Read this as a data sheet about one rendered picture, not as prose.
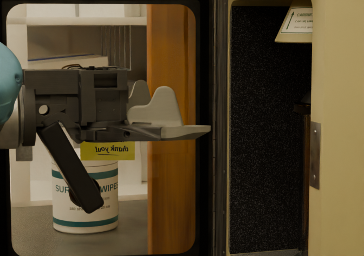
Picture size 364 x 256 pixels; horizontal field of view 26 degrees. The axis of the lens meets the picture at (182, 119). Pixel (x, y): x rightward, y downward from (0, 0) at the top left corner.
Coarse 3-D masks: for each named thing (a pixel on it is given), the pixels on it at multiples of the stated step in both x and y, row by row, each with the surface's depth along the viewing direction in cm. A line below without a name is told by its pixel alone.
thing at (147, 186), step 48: (48, 48) 107; (96, 48) 108; (144, 48) 108; (192, 48) 109; (192, 96) 110; (96, 144) 109; (144, 144) 110; (192, 144) 111; (48, 192) 109; (144, 192) 111; (192, 192) 112; (48, 240) 110; (96, 240) 111; (144, 240) 112; (192, 240) 112
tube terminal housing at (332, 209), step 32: (256, 0) 104; (288, 0) 104; (320, 0) 81; (352, 0) 81; (320, 32) 81; (352, 32) 81; (320, 64) 82; (352, 64) 82; (320, 96) 82; (352, 96) 82; (352, 128) 82; (320, 160) 82; (352, 160) 83; (320, 192) 82; (352, 192) 83; (320, 224) 83; (352, 224) 84
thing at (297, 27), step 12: (300, 0) 94; (288, 12) 96; (300, 12) 92; (312, 12) 91; (288, 24) 94; (300, 24) 92; (312, 24) 90; (276, 36) 97; (288, 36) 93; (300, 36) 91; (312, 36) 90
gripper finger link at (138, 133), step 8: (112, 128) 86; (120, 128) 86; (128, 128) 86; (136, 128) 86; (144, 128) 86; (152, 128) 86; (160, 128) 86; (96, 136) 87; (104, 136) 87; (112, 136) 86; (120, 136) 86; (128, 136) 86; (136, 136) 86; (144, 136) 86; (152, 136) 86; (160, 136) 86
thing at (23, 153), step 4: (20, 144) 106; (20, 148) 107; (24, 148) 107; (28, 148) 107; (16, 152) 107; (20, 152) 107; (24, 152) 107; (28, 152) 107; (16, 156) 107; (20, 156) 107; (24, 156) 107; (28, 156) 107; (16, 160) 107; (20, 160) 107; (24, 160) 107; (28, 160) 107
